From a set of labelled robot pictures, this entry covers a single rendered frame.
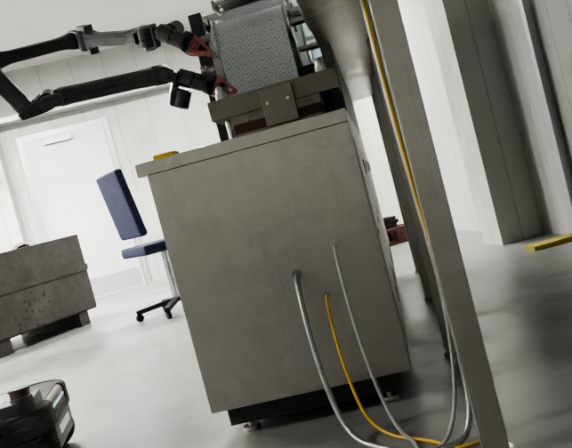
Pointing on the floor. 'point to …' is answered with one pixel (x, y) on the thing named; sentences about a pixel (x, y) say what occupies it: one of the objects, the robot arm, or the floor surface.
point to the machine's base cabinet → (266, 187)
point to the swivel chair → (121, 201)
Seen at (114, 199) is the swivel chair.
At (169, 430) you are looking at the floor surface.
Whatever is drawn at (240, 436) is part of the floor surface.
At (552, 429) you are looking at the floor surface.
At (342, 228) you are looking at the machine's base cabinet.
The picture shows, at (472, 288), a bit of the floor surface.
